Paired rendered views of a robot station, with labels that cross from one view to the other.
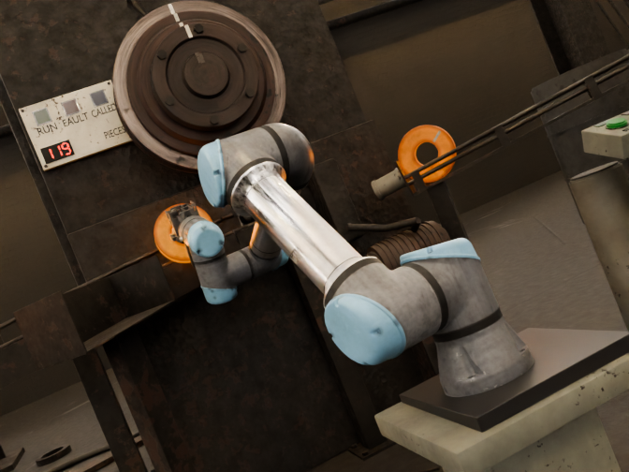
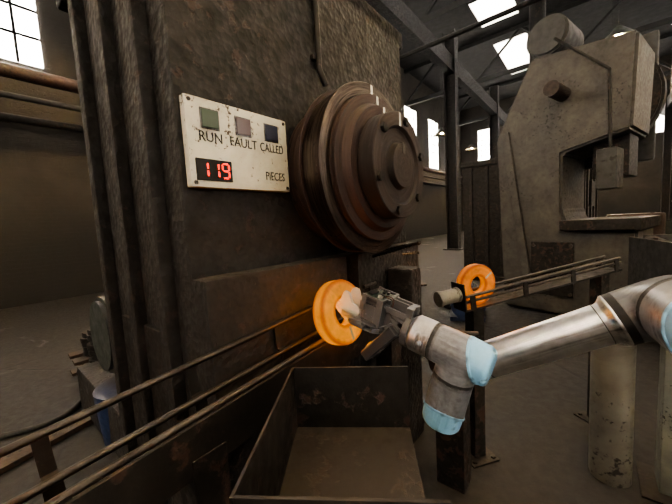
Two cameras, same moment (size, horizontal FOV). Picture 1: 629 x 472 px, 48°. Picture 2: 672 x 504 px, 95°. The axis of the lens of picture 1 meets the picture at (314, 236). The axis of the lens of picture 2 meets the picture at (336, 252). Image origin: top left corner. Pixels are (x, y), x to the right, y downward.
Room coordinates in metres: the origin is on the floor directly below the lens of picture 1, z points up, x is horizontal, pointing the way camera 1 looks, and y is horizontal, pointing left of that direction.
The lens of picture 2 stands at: (1.25, 0.72, 0.97)
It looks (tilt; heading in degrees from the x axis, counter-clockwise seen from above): 5 degrees down; 327
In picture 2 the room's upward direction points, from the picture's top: 3 degrees counter-clockwise
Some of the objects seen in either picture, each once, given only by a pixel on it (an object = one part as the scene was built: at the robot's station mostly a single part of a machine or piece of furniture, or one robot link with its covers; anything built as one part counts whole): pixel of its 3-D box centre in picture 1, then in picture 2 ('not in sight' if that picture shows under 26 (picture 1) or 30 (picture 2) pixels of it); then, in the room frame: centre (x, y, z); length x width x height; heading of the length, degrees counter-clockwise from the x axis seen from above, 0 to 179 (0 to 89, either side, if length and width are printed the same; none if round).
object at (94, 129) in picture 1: (78, 125); (242, 150); (1.97, 0.49, 1.15); 0.26 x 0.02 x 0.18; 107
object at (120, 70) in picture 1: (200, 87); (365, 172); (1.96, 0.13, 1.11); 0.47 x 0.06 x 0.47; 107
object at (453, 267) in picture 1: (445, 282); not in sight; (1.12, -0.17, 0.49); 0.13 x 0.12 x 0.14; 119
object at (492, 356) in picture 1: (476, 346); not in sight; (1.12, -0.17, 0.37); 0.15 x 0.15 x 0.10
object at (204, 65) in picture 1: (205, 76); (395, 166); (1.87, 0.11, 1.11); 0.28 x 0.06 x 0.28; 107
